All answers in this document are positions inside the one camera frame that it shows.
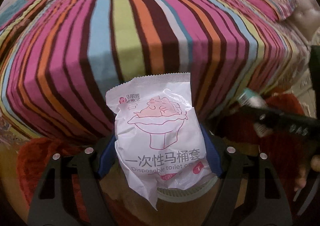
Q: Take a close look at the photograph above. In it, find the white mesh waste basket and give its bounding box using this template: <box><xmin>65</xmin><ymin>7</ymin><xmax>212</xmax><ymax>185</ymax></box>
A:
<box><xmin>157</xmin><ymin>176</ymin><xmax>218</xmax><ymax>203</ymax></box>

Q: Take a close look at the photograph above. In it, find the green tissue pack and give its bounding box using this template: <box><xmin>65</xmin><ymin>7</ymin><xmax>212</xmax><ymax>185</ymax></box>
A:
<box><xmin>237</xmin><ymin>88</ymin><xmax>267</xmax><ymax>108</ymax></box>

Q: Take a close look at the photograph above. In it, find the striped colourful bed sheet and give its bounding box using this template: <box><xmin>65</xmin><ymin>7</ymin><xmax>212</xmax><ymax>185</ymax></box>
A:
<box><xmin>1</xmin><ymin>0</ymin><xmax>309</xmax><ymax>145</ymax></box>

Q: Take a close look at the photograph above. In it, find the red fluffy rug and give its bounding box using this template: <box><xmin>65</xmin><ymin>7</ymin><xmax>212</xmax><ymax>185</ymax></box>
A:
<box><xmin>16</xmin><ymin>92</ymin><xmax>313</xmax><ymax>226</ymax></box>

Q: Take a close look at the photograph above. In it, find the person's hand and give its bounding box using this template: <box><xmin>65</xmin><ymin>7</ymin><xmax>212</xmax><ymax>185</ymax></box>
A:
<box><xmin>294</xmin><ymin>155</ymin><xmax>320</xmax><ymax>192</ymax></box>

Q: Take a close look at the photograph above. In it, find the white toilet cover packet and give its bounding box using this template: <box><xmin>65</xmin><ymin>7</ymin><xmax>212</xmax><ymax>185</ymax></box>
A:
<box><xmin>106</xmin><ymin>73</ymin><xmax>217</xmax><ymax>206</ymax></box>

